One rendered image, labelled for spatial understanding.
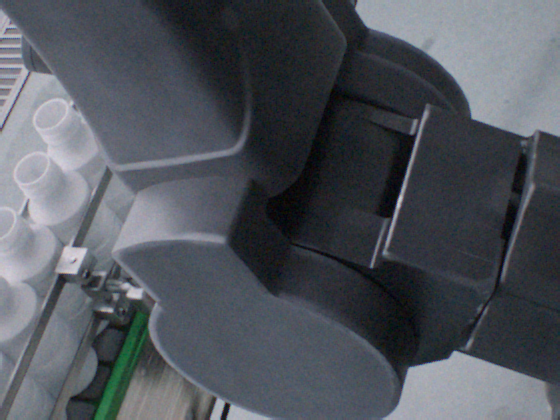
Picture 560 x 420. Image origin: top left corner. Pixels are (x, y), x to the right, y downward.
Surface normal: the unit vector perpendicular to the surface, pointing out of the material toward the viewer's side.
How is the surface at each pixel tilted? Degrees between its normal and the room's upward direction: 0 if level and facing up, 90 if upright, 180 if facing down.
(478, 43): 0
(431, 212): 30
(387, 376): 85
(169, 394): 90
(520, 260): 42
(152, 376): 90
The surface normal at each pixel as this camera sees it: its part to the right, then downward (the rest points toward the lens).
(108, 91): -0.40, 0.70
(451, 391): -0.36, -0.55
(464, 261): 0.16, -0.52
